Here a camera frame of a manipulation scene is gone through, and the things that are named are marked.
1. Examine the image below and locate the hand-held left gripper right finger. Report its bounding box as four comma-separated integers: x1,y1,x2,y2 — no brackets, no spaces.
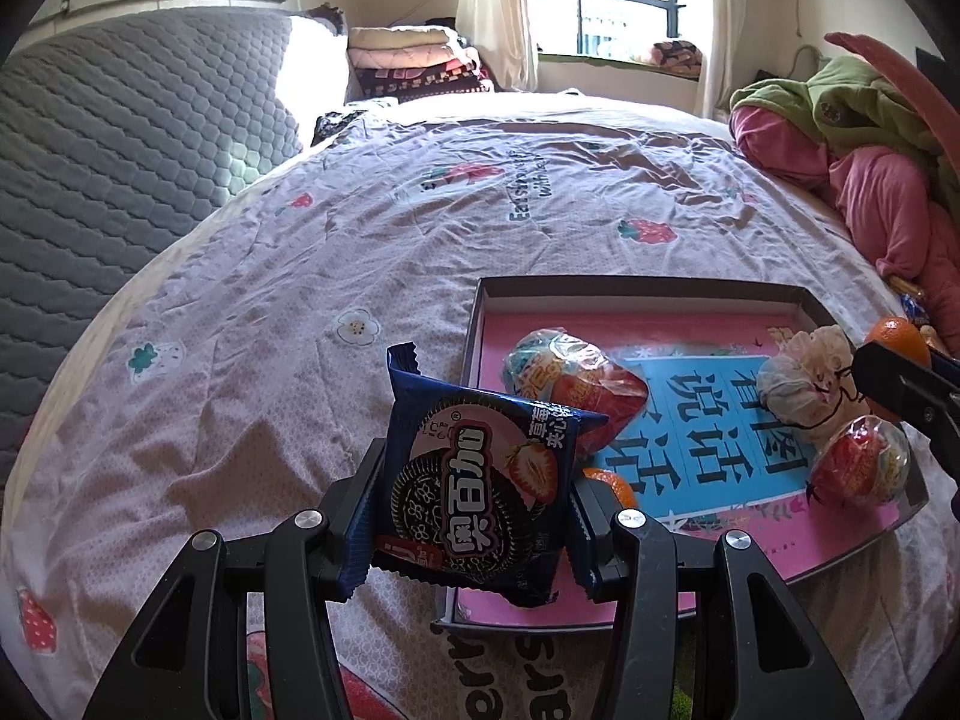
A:
566,478,848,720

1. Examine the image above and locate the black lace cloth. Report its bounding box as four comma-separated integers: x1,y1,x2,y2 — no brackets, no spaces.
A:
311,109,377,149

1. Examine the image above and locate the pink and blue book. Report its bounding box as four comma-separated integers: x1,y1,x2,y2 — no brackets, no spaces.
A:
454,307,912,608

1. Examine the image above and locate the plastic-wrapped colourful toy egg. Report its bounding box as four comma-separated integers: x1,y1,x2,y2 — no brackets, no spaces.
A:
504,328,650,457

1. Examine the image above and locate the cream curtain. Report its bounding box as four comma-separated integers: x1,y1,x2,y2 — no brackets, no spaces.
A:
696,0,745,121
456,0,541,92

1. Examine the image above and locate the pink quilt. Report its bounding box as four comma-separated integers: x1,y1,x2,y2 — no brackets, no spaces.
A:
729,31,960,361

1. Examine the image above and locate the folded patterned cloth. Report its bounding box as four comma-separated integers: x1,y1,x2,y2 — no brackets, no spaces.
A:
649,40,706,78

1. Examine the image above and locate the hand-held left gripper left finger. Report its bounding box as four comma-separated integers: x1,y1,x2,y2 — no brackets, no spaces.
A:
82,439,391,720

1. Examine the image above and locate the tangerine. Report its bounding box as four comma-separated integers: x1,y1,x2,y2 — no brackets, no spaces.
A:
859,317,935,422
583,467,640,509

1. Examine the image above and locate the stack of folded blankets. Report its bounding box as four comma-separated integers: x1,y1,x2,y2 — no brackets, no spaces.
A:
346,24,496,104

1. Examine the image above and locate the plastic-wrapped red apple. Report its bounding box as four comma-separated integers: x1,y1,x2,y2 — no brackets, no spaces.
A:
806,416,912,509

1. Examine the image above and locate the green blanket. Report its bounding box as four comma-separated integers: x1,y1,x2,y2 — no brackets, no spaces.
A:
729,54,960,166

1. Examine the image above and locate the grey quilted headboard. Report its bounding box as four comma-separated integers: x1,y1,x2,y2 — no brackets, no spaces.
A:
0,7,350,481

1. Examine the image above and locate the blue cookie packet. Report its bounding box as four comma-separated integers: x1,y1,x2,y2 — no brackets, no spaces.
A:
371,343,610,608

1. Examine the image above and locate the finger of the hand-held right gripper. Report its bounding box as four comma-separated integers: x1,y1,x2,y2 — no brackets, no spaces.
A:
851,341,960,466

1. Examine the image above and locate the shallow cardboard box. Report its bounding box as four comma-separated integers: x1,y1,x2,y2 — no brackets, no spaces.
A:
433,276,931,631

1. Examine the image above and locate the white printed plastic bag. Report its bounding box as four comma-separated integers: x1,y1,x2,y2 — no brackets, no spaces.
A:
754,324,871,447

